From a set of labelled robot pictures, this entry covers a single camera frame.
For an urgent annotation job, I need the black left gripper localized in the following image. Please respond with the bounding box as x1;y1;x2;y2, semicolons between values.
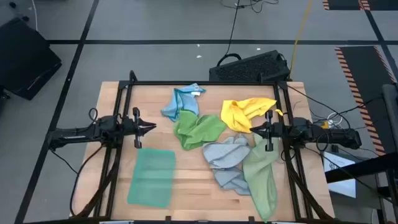
119;107;157;149

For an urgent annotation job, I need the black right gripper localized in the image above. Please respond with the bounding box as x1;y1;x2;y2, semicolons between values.
249;109;285;152

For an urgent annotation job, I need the light blue microfiber towel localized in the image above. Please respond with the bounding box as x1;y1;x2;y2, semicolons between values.
160;82;206;122

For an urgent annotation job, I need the teal translucent plastic bin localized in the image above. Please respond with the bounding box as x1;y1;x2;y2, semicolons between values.
127;147;177;208

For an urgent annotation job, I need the bright green microfiber towel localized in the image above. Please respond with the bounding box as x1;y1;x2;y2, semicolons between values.
173;109;228;151

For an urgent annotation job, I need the yellow microfiber towel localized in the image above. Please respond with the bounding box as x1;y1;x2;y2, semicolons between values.
220;97;284;134

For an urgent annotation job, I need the grey microfiber towel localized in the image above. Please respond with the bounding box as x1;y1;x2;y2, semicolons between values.
202;134;252;196

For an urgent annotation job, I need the pale green microfiber towel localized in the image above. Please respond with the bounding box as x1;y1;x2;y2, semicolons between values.
242;133;280;223

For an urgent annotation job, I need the black perforated computer case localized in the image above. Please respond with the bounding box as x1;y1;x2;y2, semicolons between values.
208;49;292;83

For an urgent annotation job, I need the white printed sheet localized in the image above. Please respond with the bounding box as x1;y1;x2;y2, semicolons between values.
323;151;357;198

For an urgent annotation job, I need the black metal stand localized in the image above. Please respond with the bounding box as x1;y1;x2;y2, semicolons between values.
325;152;398;224

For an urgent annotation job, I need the black mat with hazard stripes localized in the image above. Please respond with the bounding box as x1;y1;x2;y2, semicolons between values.
322;0;398;11
334;45;398;156

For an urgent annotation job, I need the large black case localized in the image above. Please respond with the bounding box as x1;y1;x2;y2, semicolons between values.
0;17;62;101

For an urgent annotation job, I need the white coiled cable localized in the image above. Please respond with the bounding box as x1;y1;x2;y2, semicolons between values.
326;111;343;128

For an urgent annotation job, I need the black arm base cable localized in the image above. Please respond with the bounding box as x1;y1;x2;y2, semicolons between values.
68;144;105;217

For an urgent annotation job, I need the yellow cable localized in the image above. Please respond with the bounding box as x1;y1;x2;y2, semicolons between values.
289;0;313;78

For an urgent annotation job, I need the black floor cable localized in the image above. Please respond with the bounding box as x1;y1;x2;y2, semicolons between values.
216;0;280;67

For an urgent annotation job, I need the grey padded post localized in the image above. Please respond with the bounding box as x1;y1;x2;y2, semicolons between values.
381;83;398;153

